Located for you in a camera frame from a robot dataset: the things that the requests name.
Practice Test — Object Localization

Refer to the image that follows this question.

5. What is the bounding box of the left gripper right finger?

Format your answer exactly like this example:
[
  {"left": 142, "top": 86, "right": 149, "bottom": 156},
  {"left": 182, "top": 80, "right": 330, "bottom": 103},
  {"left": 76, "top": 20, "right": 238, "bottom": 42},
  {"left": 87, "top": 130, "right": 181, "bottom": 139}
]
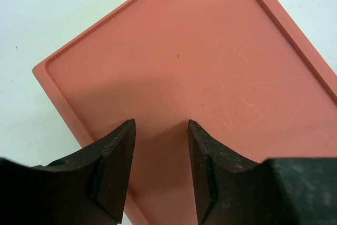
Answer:
[{"left": 187, "top": 120, "right": 336, "bottom": 224}]

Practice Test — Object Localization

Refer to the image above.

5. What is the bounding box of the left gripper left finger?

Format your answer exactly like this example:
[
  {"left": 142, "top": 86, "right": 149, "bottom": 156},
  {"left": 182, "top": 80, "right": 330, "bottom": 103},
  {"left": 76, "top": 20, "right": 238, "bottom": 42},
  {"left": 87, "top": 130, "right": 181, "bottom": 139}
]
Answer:
[{"left": 1, "top": 119, "right": 136, "bottom": 224}]

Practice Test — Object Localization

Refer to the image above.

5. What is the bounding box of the orange drawer box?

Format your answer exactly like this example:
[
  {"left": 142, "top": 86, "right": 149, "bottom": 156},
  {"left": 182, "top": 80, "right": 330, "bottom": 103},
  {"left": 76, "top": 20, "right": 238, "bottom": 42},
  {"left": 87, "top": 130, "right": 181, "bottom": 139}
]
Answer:
[{"left": 33, "top": 0, "right": 336, "bottom": 224}]

